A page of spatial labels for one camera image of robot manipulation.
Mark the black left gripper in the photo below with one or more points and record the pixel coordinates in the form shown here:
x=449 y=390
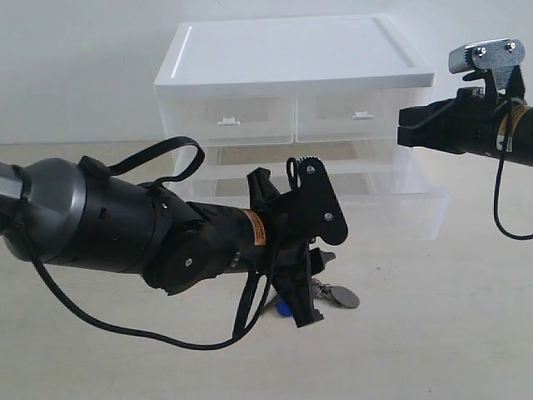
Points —
x=273 y=236

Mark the clear upper left drawer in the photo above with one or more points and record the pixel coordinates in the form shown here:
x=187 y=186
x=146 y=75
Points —
x=230 y=121

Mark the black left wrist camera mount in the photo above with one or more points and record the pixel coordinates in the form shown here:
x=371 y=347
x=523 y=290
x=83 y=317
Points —
x=318 y=198

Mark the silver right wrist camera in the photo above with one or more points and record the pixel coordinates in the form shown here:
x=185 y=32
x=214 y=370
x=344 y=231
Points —
x=486 y=55

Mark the keys with blue tag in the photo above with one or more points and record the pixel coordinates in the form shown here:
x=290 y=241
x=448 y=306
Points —
x=339 y=296

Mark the clear upper right drawer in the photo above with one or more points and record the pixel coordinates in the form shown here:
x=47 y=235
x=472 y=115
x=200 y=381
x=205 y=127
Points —
x=348 y=116

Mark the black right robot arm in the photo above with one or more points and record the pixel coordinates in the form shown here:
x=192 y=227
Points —
x=513 y=143

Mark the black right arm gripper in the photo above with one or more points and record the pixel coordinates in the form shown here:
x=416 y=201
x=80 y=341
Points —
x=467 y=123

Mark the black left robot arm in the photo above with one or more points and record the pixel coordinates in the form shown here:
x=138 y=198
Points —
x=79 y=215

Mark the white plastic drawer cabinet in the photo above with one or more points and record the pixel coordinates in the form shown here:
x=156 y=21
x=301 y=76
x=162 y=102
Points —
x=291 y=58

